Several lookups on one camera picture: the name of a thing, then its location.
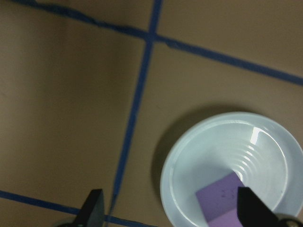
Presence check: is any purple block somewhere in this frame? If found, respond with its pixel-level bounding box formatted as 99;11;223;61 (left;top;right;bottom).
195;172;247;227

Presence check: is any light blue plastic plate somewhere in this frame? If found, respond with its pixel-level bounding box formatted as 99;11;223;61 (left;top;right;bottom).
160;111;303;227

